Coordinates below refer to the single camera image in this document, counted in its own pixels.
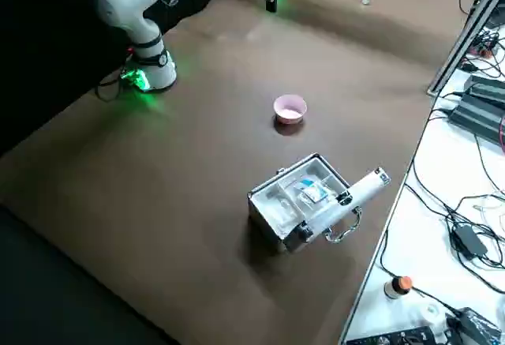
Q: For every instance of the silver aluminium case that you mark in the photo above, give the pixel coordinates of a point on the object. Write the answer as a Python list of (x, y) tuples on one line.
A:
[(266, 224)]

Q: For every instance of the aluminium table edge rail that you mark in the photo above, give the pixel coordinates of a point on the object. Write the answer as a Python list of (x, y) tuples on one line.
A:
[(370, 272)]

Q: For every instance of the black control panel device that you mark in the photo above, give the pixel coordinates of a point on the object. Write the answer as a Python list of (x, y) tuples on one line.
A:
[(390, 339)]

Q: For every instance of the black adapter blue label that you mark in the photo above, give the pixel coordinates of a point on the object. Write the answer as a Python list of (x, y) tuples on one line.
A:
[(475, 327)]

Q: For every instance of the red plug connectors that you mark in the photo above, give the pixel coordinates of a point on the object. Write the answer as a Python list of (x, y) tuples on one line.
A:
[(484, 49)]

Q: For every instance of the black power adapter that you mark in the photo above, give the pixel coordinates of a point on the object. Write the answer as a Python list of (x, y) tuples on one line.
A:
[(469, 241)]

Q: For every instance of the aluminium frame post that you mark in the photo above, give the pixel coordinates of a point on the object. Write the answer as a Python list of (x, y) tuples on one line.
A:
[(457, 41)]

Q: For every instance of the orange capped small bottle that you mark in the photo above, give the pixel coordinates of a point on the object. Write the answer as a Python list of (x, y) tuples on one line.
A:
[(394, 289)]

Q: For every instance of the black power supply brick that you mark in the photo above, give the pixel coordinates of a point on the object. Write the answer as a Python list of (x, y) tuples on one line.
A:
[(487, 88), (477, 118)]

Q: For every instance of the white tape roll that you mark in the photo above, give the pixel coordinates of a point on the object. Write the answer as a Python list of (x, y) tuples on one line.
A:
[(424, 317)]

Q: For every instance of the blue white packet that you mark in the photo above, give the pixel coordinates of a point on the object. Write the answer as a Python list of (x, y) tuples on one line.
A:
[(313, 192)]

